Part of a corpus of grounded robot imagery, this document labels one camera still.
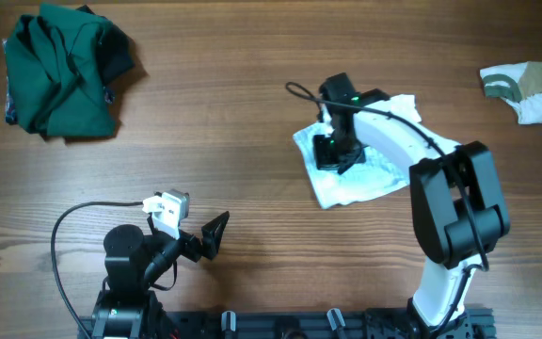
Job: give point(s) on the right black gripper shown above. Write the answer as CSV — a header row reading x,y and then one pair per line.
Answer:
x,y
325,163

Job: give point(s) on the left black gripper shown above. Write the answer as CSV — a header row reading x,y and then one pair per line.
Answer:
x,y
210,236

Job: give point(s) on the light blue striped baby pants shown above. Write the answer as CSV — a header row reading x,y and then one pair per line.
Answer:
x,y
374,178

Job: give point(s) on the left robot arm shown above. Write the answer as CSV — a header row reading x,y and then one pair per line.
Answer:
x,y
127,306

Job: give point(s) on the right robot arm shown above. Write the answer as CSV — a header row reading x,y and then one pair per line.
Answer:
x,y
367,144

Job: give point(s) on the white olive tan folded garment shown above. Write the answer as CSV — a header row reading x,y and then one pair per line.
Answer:
x,y
519,85

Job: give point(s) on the green cloth bag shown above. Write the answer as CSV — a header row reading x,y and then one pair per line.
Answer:
x,y
53,75

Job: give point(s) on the blue patterned cloth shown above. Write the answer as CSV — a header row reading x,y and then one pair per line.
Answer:
x,y
10,110

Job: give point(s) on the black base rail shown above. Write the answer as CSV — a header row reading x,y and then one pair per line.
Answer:
x,y
290,324

